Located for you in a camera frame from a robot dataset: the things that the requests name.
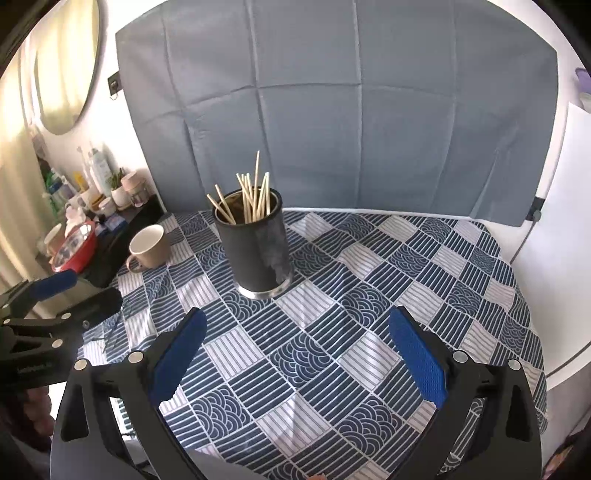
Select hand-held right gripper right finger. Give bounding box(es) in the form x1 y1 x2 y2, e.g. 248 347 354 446
388 306 542 480

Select succulent in white pot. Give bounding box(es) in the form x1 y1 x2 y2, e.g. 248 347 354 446
110 168 131 208

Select white spray bottle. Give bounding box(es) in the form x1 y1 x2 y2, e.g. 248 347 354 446
90 148 112 197

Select dark grey utensil holder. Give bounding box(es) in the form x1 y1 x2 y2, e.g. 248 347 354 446
212 187 293 301

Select oval wall mirror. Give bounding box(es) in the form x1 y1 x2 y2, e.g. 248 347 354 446
34 0 102 136

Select black side table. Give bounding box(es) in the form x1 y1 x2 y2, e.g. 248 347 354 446
34 196 166 289

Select beige curtain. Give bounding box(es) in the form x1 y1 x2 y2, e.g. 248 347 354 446
0 69 51 296

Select grey-blue backdrop cloth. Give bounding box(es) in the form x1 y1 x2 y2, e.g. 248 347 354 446
115 0 559 228

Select white board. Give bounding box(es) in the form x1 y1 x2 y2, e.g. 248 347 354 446
508 102 591 384

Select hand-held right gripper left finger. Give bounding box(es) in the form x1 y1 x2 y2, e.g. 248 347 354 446
50 307 208 480

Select pile of pale chopsticks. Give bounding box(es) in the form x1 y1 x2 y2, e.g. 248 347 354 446
206 150 271 225

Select small beige mug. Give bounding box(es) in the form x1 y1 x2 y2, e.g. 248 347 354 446
44 224 63 254

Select beige ceramic mug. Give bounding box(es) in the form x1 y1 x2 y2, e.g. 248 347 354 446
126 225 171 274

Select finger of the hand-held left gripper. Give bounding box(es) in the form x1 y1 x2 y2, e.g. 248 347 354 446
0 269 78 319
0 288 123 349

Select red and steel bowl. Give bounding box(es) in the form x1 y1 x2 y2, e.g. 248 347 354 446
51 220 98 273

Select person's left hand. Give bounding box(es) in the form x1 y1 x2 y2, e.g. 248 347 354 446
14 387 52 446

